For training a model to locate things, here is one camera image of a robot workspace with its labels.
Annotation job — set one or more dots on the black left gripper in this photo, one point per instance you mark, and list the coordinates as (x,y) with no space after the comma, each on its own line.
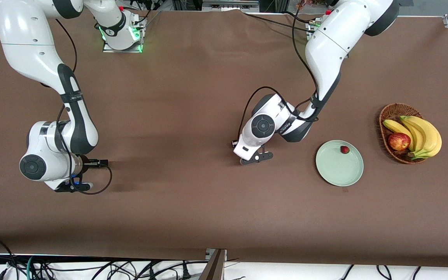
(234,146)

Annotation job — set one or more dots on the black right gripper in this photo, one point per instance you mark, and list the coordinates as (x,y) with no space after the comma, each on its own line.
(88,163)

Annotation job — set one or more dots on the red strawberry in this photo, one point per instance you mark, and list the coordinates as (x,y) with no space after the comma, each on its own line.
(345,149)

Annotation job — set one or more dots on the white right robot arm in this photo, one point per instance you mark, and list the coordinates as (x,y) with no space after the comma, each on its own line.
(25,31)

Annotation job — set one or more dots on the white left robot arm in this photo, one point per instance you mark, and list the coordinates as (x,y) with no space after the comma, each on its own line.
(325,50)

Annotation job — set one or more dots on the pale green round plate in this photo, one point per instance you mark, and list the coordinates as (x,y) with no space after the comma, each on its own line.
(336,167)

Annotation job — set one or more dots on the brown table cover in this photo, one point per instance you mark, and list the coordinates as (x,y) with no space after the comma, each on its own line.
(224,210)

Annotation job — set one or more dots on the grey metal device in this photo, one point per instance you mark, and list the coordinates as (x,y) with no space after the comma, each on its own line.
(228,6)

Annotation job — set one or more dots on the small orange object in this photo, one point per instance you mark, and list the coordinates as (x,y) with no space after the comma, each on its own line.
(301,5)

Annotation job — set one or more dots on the brown wicker basket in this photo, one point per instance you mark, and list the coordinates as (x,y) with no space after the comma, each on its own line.
(397,156)

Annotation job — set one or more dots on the red apple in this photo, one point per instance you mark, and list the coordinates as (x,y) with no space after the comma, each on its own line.
(399,142)

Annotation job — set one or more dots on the yellow banana bunch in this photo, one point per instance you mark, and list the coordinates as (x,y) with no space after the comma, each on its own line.
(430,136)

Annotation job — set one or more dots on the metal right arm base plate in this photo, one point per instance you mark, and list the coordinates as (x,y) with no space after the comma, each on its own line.
(107,48)

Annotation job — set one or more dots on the aluminium post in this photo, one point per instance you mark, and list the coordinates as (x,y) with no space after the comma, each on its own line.
(214,270)

